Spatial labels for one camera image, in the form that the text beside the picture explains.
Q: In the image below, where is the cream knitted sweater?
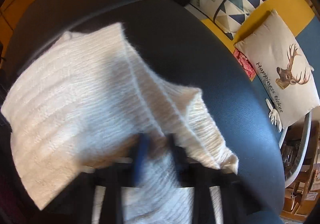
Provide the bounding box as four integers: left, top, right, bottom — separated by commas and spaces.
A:
1, 23, 239, 223

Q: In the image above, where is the wooden side table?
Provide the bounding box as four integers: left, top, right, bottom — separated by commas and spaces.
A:
280, 121, 319, 222

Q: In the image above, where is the white glove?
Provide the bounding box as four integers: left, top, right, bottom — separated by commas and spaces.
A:
265, 99, 283, 133

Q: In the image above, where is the deer print cushion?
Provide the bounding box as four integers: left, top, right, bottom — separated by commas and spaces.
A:
234, 10, 319, 128

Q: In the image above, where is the pink cloth on sofa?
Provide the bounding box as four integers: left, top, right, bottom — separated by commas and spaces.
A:
233, 48, 256, 81

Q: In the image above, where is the blue yellow grey sofa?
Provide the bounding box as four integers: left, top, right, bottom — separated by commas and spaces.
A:
117, 0, 320, 187

